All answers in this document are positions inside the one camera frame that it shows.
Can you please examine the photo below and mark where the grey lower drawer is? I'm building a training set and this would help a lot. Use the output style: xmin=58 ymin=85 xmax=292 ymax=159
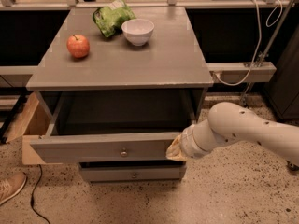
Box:
xmin=79 ymin=164 xmax=186 ymax=182

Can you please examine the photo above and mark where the red apple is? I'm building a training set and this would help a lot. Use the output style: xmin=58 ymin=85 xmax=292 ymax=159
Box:
xmin=66 ymin=35 xmax=90 ymax=59

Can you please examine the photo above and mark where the tan sneaker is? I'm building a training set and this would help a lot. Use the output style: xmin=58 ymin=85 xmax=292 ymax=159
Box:
xmin=0 ymin=172 xmax=27 ymax=205

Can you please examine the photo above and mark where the wooden crate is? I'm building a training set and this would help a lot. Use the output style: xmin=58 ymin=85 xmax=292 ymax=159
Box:
xmin=7 ymin=93 xmax=50 ymax=165

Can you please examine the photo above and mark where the white bowl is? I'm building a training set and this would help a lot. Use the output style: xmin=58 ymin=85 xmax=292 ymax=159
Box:
xmin=121 ymin=19 xmax=154 ymax=46

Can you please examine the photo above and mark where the green chip bag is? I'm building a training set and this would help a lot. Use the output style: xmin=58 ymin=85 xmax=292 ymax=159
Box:
xmin=93 ymin=0 xmax=135 ymax=38

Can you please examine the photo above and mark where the grey top drawer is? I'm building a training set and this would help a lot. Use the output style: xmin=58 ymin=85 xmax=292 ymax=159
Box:
xmin=31 ymin=89 xmax=198 ymax=163

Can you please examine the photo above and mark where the white hanging cable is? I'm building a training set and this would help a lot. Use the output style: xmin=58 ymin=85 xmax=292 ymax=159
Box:
xmin=213 ymin=0 xmax=284 ymax=87

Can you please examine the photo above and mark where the black floor cable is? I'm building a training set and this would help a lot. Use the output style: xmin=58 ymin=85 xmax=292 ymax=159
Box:
xmin=29 ymin=164 xmax=51 ymax=224

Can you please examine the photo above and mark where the grey drawer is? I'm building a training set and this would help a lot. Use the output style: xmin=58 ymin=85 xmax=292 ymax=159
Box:
xmin=31 ymin=89 xmax=198 ymax=163
xmin=79 ymin=164 xmax=186 ymax=182

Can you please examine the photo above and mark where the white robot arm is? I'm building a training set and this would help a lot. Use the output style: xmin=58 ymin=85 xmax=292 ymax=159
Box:
xmin=166 ymin=102 xmax=299 ymax=166

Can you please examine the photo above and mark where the thin metal rod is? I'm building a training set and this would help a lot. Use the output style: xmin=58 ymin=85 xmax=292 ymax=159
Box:
xmin=240 ymin=0 xmax=295 ymax=106

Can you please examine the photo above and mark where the black caster wheel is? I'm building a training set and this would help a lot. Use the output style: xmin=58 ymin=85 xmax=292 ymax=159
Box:
xmin=287 ymin=161 xmax=299 ymax=171

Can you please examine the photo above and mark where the grey drawer cabinet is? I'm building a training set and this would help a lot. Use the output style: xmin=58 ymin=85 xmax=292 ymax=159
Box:
xmin=27 ymin=7 xmax=213 ymax=169

